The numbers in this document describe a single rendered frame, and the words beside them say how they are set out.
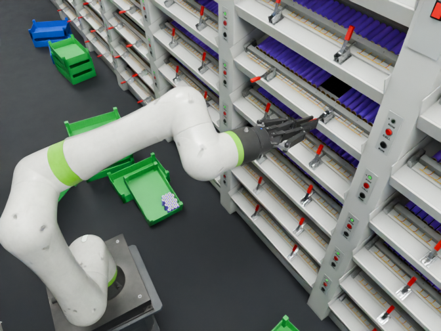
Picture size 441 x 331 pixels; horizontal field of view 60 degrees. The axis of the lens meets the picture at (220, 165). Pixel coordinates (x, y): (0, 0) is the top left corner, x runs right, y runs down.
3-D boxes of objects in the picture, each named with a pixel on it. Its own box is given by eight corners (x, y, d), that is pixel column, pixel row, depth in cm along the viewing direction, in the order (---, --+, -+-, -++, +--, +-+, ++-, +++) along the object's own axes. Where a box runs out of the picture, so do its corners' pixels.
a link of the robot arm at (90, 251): (80, 302, 131) (59, 276, 118) (84, 263, 142) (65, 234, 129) (117, 295, 132) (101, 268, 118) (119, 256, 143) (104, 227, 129)
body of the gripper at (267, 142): (238, 144, 103) (264, 136, 107) (257, 163, 98) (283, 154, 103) (243, 121, 98) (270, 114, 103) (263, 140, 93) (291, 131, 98)
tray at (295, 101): (361, 163, 107) (361, 144, 100) (236, 67, 142) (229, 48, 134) (412, 119, 109) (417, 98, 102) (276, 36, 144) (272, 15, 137)
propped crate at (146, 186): (182, 209, 210) (183, 203, 203) (149, 226, 202) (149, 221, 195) (155, 167, 220) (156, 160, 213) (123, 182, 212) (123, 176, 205)
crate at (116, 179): (123, 203, 212) (121, 195, 207) (109, 181, 224) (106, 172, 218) (170, 181, 224) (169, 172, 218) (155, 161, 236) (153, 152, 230)
